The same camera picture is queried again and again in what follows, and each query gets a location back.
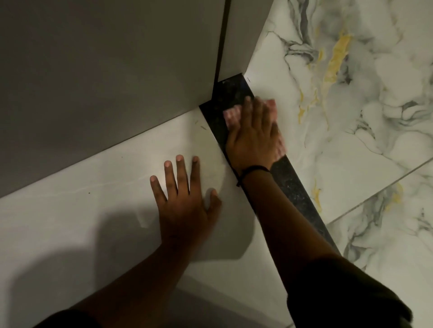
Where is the person's right hand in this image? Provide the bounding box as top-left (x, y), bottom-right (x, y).
top-left (225, 96), bottom-right (285, 177)

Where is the person's left hand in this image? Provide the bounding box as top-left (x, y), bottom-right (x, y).
top-left (150, 155), bottom-right (223, 251)

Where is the pink cleaning cloth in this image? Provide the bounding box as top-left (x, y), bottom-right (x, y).
top-left (223, 98), bottom-right (289, 160)

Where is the person's left forearm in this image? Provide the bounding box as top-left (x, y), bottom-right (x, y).
top-left (69, 244), bottom-right (204, 328)

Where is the person's right forearm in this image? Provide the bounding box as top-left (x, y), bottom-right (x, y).
top-left (237, 168), bottom-right (343, 299)

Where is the black wrist band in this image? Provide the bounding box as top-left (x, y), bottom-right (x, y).
top-left (236, 165), bottom-right (271, 187)

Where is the black stone threshold strip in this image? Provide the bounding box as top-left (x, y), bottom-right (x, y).
top-left (198, 73), bottom-right (342, 258)

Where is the grey door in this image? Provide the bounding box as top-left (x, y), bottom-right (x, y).
top-left (0, 0), bottom-right (231, 198)

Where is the dark left sleeve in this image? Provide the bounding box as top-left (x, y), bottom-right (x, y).
top-left (33, 309), bottom-right (104, 328)

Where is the dark sleeve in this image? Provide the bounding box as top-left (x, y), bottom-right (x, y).
top-left (286, 253), bottom-right (414, 328)
top-left (33, 309), bottom-right (104, 328)

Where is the dark right sleeve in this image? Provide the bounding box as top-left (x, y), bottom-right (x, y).
top-left (286, 253), bottom-right (414, 328)

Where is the grey door frame panel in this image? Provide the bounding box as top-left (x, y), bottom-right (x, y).
top-left (216, 0), bottom-right (275, 82)

